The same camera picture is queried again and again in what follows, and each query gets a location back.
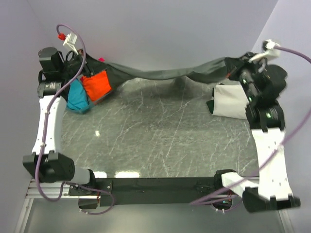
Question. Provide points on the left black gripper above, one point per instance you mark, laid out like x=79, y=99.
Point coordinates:
x=85, y=67

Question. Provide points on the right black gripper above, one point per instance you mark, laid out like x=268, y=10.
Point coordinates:
x=236, y=69

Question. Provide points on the dark grey t shirt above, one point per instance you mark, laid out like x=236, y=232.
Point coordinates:
x=210, y=72

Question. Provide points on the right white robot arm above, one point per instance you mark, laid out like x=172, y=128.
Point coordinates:
x=267, y=124

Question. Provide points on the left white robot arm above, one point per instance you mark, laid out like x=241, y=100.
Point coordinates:
x=47, y=163

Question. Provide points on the folded white t shirt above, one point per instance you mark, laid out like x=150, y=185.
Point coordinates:
x=229, y=101

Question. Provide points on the orange t shirt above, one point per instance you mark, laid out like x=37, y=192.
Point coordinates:
x=96, y=86

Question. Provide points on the teal t shirt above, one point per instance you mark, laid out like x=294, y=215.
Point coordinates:
x=77, y=98

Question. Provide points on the clear plastic basket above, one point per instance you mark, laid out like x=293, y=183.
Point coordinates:
x=92, y=104

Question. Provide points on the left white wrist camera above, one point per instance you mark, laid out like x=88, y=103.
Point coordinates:
x=69, y=41

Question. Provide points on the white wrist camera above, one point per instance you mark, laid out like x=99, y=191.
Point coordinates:
x=69, y=41
x=269, y=51

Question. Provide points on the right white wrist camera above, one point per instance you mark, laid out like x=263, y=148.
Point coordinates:
x=269, y=51

